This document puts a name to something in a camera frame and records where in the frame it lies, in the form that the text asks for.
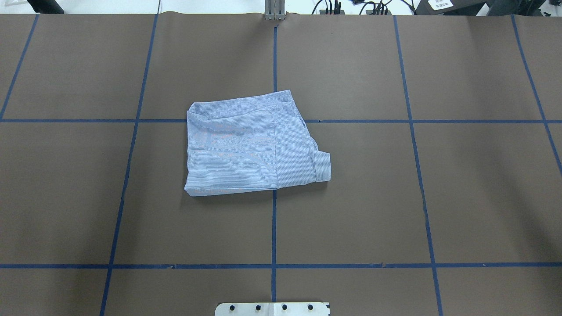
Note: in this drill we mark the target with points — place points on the light blue striped shirt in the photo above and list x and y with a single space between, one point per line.
251 144

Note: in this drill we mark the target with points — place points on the aluminium frame post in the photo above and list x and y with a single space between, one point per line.
275 10

